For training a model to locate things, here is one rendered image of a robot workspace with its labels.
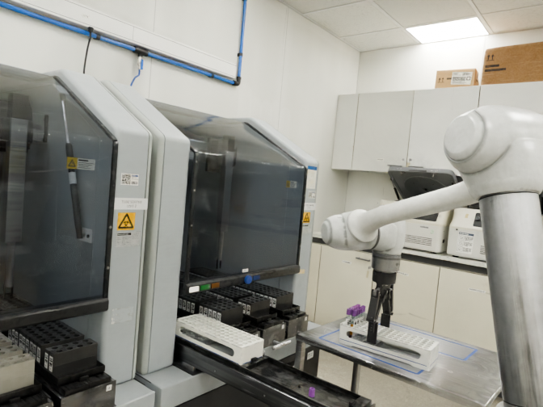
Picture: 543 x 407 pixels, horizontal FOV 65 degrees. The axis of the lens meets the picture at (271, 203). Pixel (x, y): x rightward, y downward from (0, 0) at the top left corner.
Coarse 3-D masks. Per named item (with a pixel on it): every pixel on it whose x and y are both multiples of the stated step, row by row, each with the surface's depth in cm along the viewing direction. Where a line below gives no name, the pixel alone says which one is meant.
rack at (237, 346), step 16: (176, 320) 136; (192, 320) 137; (208, 320) 139; (192, 336) 134; (208, 336) 127; (224, 336) 126; (240, 336) 127; (224, 352) 128; (240, 352) 119; (256, 352) 123
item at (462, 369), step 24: (312, 336) 145; (336, 336) 147; (432, 336) 156; (360, 360) 129; (384, 360) 130; (456, 360) 135; (480, 360) 136; (432, 384) 116; (456, 384) 117; (480, 384) 118
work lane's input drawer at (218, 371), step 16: (176, 336) 135; (176, 352) 133; (192, 352) 128; (208, 352) 125; (208, 368) 124; (224, 368) 120; (240, 368) 117; (256, 368) 120; (272, 368) 121; (288, 368) 120; (240, 384) 116; (256, 384) 112; (272, 384) 110; (288, 384) 112; (304, 384) 113; (320, 384) 114; (272, 400) 109; (288, 400) 106; (304, 400) 104; (320, 400) 106; (336, 400) 106; (352, 400) 103; (368, 400) 105
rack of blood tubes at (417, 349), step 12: (360, 324) 143; (360, 336) 143; (384, 336) 134; (396, 336) 134; (408, 336) 135; (360, 348) 137; (372, 348) 134; (384, 348) 138; (396, 348) 139; (408, 348) 128; (420, 348) 126; (432, 348) 126; (420, 360) 126; (432, 360) 127
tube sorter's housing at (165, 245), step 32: (128, 96) 136; (160, 128) 124; (256, 128) 193; (160, 160) 120; (192, 160) 181; (160, 192) 121; (160, 224) 123; (160, 256) 124; (160, 288) 125; (288, 288) 181; (160, 320) 126; (160, 352) 127; (288, 352) 165; (160, 384) 120; (192, 384) 127; (224, 384) 138
